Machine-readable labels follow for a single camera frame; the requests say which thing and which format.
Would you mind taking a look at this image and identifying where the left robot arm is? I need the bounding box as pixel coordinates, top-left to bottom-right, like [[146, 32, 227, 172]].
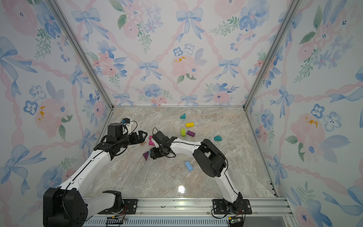
[[43, 119, 147, 227]]

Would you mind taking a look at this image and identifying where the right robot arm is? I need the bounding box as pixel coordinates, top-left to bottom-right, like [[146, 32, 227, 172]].
[[150, 131, 247, 214]]

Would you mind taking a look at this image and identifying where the purple triangular block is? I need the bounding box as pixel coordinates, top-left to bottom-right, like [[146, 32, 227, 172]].
[[143, 152, 149, 160]]

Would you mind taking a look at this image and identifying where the dark purple small block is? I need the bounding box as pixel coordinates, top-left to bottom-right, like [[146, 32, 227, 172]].
[[186, 131, 196, 137]]

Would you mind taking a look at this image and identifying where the light blue rectangular block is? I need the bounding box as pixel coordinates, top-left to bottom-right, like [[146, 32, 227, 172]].
[[185, 161, 193, 172]]

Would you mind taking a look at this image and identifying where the teal wedge block right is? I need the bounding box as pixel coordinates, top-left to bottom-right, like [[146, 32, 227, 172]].
[[214, 135, 223, 141]]

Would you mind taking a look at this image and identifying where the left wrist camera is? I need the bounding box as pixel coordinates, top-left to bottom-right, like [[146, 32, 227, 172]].
[[121, 118, 135, 134]]

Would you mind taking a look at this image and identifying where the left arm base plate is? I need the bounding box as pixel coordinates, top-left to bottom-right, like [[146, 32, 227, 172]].
[[98, 199, 138, 215]]

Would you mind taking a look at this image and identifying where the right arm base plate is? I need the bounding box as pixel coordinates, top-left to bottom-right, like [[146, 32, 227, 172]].
[[212, 199, 252, 215]]

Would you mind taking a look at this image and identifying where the left corner aluminium post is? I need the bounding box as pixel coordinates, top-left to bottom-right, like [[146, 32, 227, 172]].
[[45, 0, 114, 110]]

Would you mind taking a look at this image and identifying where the corner aluminium post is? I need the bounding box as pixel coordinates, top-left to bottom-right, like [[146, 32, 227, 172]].
[[244, 0, 300, 112], [45, 0, 114, 110]]

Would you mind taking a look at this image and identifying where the aluminium front rail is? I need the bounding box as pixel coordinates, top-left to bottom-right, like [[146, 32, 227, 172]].
[[82, 198, 297, 227]]

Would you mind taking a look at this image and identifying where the right corner aluminium post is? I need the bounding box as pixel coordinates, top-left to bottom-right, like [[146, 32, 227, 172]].
[[244, 0, 300, 112]]

